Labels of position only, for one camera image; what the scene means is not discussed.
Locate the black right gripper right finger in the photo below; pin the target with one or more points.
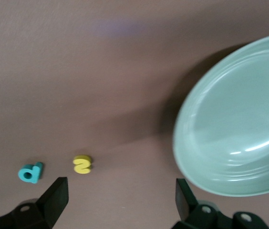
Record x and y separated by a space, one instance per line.
187 205

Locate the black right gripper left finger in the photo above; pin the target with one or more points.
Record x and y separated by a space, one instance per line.
51 202

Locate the teal letter p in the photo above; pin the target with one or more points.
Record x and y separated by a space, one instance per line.
38 171

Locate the yellow letter z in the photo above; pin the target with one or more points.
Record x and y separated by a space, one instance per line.
82 164

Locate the green plate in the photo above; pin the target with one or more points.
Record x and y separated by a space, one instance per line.
232 119

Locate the brown table cover mat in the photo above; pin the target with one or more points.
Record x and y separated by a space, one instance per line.
101 71

